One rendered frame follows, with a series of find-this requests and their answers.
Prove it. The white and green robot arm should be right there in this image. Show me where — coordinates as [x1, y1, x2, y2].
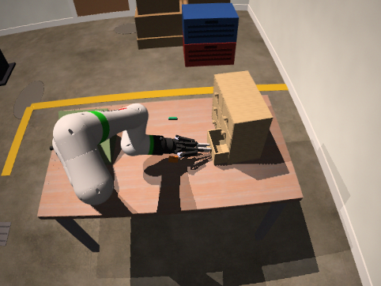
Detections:
[50, 103, 166, 205]

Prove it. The orange nine-volt battery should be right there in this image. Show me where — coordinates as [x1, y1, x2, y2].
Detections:
[168, 156, 179, 163]

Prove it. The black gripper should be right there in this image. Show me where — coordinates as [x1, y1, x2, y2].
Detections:
[164, 135, 211, 159]

